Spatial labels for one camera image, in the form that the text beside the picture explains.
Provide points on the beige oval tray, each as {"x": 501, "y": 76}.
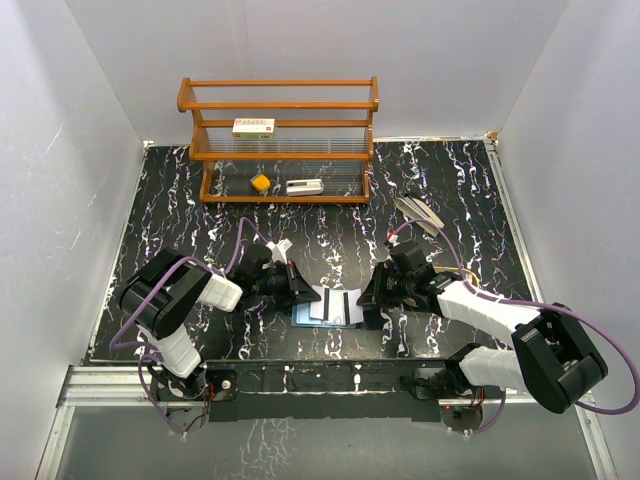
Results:
{"x": 464, "y": 274}

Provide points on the blue leather card holder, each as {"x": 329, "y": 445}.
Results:
{"x": 301, "y": 317}

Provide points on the yellow square block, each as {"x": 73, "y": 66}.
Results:
{"x": 261, "y": 183}

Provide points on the white grey stapler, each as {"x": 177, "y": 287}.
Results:
{"x": 304, "y": 187}

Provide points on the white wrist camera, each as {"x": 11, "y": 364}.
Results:
{"x": 279, "y": 250}
{"x": 392, "y": 240}

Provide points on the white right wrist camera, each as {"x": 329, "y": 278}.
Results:
{"x": 392, "y": 240}

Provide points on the brown wooden shelf rack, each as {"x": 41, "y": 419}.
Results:
{"x": 324, "y": 130}

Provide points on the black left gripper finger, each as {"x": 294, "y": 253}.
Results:
{"x": 299, "y": 287}
{"x": 300, "y": 298}

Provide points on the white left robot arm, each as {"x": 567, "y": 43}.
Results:
{"x": 159, "y": 297}

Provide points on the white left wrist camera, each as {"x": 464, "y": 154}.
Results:
{"x": 279, "y": 250}

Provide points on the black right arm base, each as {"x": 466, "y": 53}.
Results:
{"x": 466, "y": 419}

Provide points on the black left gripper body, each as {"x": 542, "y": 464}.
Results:
{"x": 274, "y": 283}

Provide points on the white red paper box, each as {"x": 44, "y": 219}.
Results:
{"x": 254, "y": 128}

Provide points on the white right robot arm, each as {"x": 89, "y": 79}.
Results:
{"x": 548, "y": 354}

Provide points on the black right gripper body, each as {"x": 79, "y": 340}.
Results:
{"x": 393, "y": 287}

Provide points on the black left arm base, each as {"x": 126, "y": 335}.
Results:
{"x": 187, "y": 404}

